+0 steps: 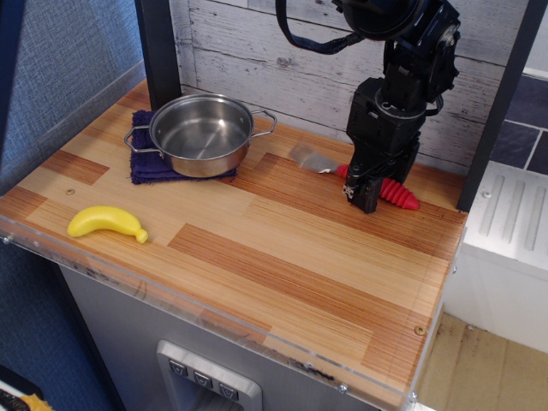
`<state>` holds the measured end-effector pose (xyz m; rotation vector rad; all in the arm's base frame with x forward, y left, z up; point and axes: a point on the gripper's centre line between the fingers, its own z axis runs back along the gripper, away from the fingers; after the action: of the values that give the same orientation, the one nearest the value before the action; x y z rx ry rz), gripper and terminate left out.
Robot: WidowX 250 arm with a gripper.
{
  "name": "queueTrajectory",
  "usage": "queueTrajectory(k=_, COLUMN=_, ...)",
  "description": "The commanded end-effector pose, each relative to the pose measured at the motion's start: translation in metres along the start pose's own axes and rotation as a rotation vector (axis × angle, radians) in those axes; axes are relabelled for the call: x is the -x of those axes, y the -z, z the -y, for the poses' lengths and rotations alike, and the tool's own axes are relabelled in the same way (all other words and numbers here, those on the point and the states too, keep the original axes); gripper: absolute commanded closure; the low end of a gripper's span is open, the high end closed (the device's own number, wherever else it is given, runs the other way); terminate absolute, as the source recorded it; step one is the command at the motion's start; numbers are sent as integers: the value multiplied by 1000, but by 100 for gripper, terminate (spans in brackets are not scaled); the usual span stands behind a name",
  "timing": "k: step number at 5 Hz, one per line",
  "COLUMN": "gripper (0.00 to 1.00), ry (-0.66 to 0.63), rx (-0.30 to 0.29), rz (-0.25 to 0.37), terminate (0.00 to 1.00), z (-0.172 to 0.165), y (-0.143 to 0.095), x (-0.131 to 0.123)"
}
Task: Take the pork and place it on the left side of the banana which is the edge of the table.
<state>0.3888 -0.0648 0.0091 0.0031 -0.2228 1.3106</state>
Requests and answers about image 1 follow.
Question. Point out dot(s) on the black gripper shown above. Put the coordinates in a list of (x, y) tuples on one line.
[(386, 142)]

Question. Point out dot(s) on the red handled metal fork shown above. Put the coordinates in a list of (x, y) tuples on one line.
[(309, 159)]

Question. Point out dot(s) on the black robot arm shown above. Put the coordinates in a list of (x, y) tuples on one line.
[(420, 40)]

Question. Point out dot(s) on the clear acrylic table edge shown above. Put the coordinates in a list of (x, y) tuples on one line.
[(346, 310)]

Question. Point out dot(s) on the yellow plastic banana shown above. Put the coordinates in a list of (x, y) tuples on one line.
[(99, 217)]

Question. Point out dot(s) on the stainless steel pot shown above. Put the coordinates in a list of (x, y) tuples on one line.
[(204, 135)]

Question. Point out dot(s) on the white toy sink unit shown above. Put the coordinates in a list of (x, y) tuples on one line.
[(499, 280)]

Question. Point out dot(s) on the purple folded cloth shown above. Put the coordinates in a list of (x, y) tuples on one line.
[(149, 167)]

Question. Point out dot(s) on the silver dispenser button panel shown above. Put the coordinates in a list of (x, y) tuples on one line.
[(195, 383)]

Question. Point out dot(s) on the grey toy fridge cabinet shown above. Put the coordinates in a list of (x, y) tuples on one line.
[(150, 342)]

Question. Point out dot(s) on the yellow object bottom left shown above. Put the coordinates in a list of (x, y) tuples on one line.
[(36, 404)]

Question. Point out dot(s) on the black right vertical post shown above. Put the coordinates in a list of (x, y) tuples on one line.
[(528, 29)]

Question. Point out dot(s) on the black vertical post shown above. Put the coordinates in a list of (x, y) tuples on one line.
[(159, 51), (528, 29)]

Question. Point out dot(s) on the black left vertical post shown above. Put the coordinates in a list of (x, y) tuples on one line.
[(159, 51)]

